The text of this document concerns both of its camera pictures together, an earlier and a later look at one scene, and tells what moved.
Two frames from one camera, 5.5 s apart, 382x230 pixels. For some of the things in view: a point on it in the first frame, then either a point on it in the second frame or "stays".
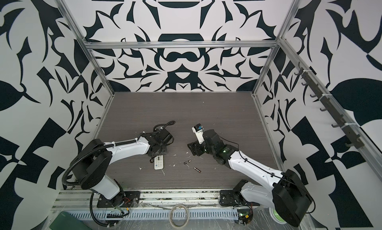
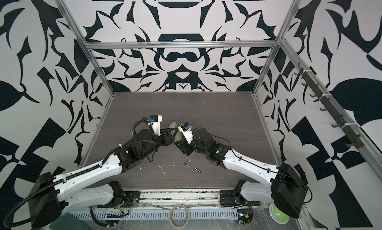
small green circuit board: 244,215 stays
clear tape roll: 188,216 stays
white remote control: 158,162 -> 178,137
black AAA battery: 197,169 stays
